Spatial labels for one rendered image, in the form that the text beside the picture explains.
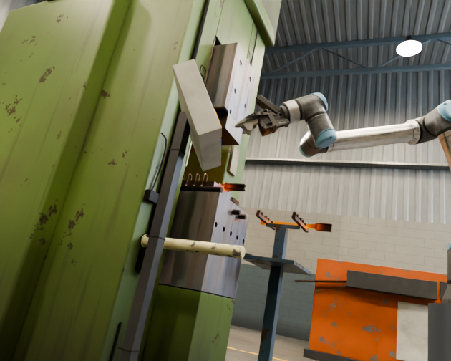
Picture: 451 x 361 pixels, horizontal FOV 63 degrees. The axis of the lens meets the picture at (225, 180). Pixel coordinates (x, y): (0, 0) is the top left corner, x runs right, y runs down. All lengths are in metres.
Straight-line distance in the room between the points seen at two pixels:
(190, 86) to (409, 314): 4.37
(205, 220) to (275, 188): 8.36
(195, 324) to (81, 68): 1.33
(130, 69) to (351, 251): 8.01
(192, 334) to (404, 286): 3.71
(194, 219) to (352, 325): 3.71
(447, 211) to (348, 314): 5.20
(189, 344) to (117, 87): 1.24
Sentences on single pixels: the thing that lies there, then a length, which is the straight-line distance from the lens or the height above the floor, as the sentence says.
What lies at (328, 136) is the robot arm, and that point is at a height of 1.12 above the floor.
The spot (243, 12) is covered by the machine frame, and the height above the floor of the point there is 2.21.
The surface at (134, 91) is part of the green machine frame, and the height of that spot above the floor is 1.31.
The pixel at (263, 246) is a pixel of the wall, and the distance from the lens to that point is 9.66.
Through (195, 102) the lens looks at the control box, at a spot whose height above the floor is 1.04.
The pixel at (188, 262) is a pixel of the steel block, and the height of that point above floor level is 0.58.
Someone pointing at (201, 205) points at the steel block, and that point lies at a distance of 1.73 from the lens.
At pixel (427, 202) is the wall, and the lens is 9.78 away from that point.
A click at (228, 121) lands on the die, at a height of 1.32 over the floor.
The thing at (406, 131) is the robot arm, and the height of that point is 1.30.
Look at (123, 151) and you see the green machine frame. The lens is 1.72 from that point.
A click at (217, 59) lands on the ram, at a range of 2.10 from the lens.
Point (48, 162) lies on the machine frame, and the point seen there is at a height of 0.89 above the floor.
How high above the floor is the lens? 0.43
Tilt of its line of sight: 18 degrees up
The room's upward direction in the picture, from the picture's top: 11 degrees clockwise
